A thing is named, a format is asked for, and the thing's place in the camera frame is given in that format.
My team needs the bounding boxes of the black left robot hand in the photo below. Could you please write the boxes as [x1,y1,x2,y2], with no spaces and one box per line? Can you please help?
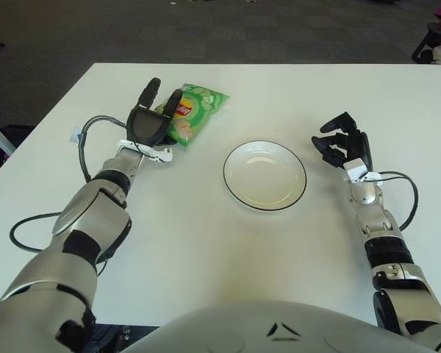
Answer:
[126,76,184,150]

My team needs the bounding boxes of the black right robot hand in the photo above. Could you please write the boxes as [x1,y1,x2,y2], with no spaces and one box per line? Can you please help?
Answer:
[310,112,372,171]

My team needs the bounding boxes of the green potato chips bag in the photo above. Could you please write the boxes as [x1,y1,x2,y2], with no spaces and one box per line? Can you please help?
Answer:
[152,83,231,149]

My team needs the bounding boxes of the white plate with black rim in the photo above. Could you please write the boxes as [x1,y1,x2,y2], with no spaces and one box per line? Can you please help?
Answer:
[223,140,308,213]

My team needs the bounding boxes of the black office chair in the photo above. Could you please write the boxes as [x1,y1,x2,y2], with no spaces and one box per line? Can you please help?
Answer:
[411,21,441,63]

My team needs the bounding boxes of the white table leg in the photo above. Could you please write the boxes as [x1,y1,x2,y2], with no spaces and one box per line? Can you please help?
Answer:
[0,116,18,155]

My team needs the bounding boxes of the silver robot torso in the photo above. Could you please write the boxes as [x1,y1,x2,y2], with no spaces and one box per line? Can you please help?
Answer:
[121,299,427,353]

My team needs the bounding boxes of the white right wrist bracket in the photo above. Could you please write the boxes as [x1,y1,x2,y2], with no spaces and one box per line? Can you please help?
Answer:
[342,158,383,185]

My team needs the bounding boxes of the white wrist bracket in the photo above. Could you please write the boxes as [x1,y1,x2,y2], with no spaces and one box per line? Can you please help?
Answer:
[116,139,174,163]
[342,158,383,185]

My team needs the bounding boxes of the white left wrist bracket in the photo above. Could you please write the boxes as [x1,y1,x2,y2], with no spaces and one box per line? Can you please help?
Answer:
[116,139,174,163]

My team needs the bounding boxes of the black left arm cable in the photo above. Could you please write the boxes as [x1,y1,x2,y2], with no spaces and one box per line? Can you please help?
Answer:
[9,115,133,277]

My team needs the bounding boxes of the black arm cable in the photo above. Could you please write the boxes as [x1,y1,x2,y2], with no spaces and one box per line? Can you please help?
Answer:
[374,171,420,231]
[9,115,133,277]

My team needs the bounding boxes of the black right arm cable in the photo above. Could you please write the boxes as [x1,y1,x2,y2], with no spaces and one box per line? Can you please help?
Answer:
[374,171,420,231]

